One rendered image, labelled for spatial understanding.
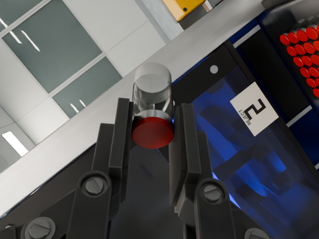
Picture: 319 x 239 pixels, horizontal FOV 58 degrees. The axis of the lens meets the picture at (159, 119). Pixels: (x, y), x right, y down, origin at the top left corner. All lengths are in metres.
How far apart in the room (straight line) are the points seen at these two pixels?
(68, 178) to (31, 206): 0.08
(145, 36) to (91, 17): 0.95
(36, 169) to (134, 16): 4.80
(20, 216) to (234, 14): 0.52
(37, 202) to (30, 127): 4.81
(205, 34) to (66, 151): 0.32
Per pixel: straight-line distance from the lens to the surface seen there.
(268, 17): 0.64
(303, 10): 0.55
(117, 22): 5.21
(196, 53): 0.53
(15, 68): 5.37
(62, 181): 0.55
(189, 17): 0.61
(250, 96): 0.56
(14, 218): 0.59
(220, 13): 0.55
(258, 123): 0.58
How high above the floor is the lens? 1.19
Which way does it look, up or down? 2 degrees down
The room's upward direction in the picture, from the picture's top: 128 degrees counter-clockwise
